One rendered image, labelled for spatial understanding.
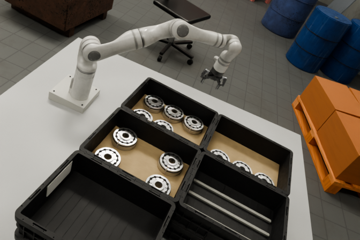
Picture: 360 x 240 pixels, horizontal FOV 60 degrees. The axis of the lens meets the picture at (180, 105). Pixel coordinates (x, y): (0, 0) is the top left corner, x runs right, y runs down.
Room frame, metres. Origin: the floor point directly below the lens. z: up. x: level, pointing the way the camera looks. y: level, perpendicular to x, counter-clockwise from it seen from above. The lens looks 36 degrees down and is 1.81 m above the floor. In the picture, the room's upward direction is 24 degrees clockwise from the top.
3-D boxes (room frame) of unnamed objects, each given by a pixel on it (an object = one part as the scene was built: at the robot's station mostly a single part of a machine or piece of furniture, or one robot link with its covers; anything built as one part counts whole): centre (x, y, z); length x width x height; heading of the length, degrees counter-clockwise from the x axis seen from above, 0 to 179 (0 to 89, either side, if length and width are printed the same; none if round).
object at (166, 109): (1.21, 0.01, 0.86); 0.10 x 0.10 x 0.01
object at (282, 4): (5.85, -1.09, 0.51); 0.70 x 0.68 x 1.02; 87
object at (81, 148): (0.84, 0.05, 0.92); 0.40 x 0.30 x 0.02; 84
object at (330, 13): (4.84, -1.78, 0.43); 1.15 x 0.71 x 0.85; 90
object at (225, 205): (0.79, -0.34, 0.87); 0.40 x 0.30 x 0.11; 84
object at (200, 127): (1.20, -0.10, 0.86); 0.10 x 0.10 x 0.01
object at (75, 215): (0.54, 0.09, 0.87); 0.40 x 0.30 x 0.11; 84
